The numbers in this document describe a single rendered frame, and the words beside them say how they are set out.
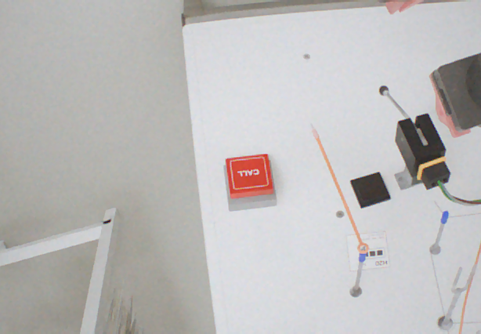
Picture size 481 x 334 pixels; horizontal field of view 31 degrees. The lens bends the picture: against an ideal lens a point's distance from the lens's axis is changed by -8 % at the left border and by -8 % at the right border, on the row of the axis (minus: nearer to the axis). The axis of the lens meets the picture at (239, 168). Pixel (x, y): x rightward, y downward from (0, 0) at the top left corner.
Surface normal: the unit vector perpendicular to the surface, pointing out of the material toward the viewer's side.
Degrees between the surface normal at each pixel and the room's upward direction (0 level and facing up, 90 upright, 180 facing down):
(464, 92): 25
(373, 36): 50
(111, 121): 0
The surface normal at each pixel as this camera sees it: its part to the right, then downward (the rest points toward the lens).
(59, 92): 0.06, 0.26
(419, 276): -0.04, -0.56
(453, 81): 0.10, -0.17
